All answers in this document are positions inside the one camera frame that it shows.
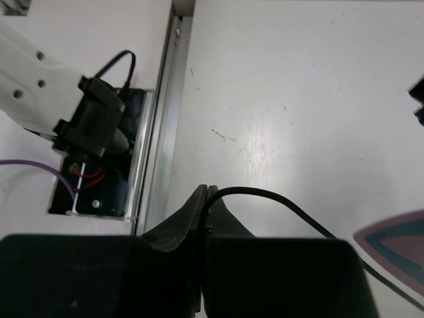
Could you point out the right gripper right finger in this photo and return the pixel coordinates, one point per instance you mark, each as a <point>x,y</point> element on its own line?
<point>220,222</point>

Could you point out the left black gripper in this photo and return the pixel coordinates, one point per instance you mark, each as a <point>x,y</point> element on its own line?
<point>416,92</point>

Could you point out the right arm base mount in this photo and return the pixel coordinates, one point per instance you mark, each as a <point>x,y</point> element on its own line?
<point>98,144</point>

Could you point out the blue pink cat-ear headphones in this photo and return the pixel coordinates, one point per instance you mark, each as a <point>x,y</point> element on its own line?
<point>396,244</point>

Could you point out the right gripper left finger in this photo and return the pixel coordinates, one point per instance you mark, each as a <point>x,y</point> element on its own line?
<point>171,233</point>

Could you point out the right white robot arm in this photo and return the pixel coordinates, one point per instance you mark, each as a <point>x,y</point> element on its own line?
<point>38,90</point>

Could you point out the horizontal aluminium rail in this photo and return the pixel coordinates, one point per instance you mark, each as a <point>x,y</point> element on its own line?
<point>151,167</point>

